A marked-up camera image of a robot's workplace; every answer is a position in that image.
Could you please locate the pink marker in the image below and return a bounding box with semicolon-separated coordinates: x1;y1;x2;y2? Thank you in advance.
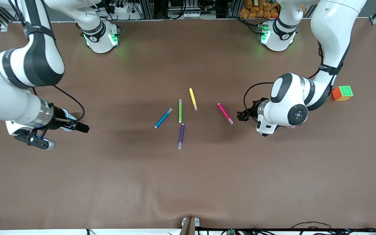
217;103;234;125

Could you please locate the blue marker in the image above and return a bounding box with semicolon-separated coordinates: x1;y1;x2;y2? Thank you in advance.
154;108;173;129

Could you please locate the blue mesh cup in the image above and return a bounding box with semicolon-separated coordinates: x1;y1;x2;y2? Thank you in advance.
60;112;78;132

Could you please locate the yellow marker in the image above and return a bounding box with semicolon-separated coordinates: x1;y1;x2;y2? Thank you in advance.
189;88;198;111

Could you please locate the purple marker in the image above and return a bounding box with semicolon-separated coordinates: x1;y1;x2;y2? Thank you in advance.
178;123;185;150

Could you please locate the brown table cover mat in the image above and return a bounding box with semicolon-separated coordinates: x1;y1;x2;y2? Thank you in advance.
0;18;376;230

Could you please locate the multicolour puzzle cube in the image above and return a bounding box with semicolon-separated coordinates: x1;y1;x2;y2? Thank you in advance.
332;86;354;102

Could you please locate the orange snack bags pile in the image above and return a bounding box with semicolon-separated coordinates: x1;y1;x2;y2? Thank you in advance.
239;0;280;19

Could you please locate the white power strip with plugs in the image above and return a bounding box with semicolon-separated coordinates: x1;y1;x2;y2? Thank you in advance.
108;2;133;13

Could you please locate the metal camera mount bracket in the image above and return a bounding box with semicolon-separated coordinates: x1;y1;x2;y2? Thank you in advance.
180;216;201;235

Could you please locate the black looped cable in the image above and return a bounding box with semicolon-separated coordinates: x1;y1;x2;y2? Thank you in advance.
291;221;333;235

